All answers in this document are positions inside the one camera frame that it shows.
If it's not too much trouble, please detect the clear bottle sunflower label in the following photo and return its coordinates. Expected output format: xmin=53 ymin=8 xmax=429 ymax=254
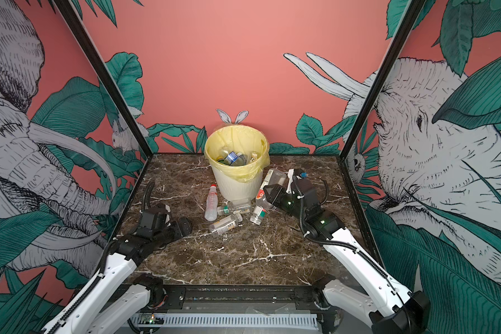
xmin=250 ymin=168 xmax=287 ymax=225

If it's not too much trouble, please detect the small clear bottle blue cap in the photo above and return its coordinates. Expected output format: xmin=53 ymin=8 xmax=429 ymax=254
xmin=218 ymin=151 xmax=247 ymax=166

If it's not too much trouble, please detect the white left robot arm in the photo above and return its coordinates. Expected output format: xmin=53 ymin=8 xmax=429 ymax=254
xmin=40 ymin=217 xmax=193 ymax=333

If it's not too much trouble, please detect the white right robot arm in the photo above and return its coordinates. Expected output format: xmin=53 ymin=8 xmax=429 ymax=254
xmin=264 ymin=180 xmax=431 ymax=333

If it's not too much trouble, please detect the white ribbed trash bin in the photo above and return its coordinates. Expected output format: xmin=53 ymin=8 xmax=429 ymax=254
xmin=212 ymin=167 xmax=263 ymax=201

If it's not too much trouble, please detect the yellow plastic bin liner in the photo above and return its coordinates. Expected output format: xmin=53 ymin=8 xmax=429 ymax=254
xmin=203 ymin=125 xmax=270 ymax=182

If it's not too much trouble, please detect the clear bottle green band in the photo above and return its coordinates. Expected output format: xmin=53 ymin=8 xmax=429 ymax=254
xmin=217 ymin=199 xmax=252 ymax=216

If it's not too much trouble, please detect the white opaque bottle red cap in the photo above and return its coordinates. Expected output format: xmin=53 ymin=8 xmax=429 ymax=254
xmin=205 ymin=185 xmax=218 ymax=222

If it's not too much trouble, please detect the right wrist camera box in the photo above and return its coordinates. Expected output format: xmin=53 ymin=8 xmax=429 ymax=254
xmin=287 ymin=168 xmax=320 ymax=208

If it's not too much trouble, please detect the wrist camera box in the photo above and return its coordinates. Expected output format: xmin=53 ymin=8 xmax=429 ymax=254
xmin=135 ymin=205 xmax=172 ymax=239
xmin=287 ymin=168 xmax=320 ymax=208

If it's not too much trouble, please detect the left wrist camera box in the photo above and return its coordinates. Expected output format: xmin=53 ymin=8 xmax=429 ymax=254
xmin=135 ymin=205 xmax=172 ymax=239

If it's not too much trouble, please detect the black front rail base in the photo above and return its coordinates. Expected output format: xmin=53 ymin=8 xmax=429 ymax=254
xmin=124 ymin=285 xmax=344 ymax=333

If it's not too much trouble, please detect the white ribbed cable duct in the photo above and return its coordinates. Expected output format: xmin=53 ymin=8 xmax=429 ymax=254
xmin=130 ymin=313 xmax=320 ymax=330

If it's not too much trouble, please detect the black frame post right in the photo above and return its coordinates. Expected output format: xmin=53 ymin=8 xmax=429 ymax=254
xmin=339 ymin=0 xmax=427 ymax=160

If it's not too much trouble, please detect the black frame post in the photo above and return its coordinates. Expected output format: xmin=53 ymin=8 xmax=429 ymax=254
xmin=51 ymin=0 xmax=154 ymax=159
xmin=339 ymin=0 xmax=427 ymax=160

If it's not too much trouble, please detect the black frame post left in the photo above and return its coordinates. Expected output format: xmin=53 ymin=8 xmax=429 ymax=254
xmin=51 ymin=0 xmax=154 ymax=159

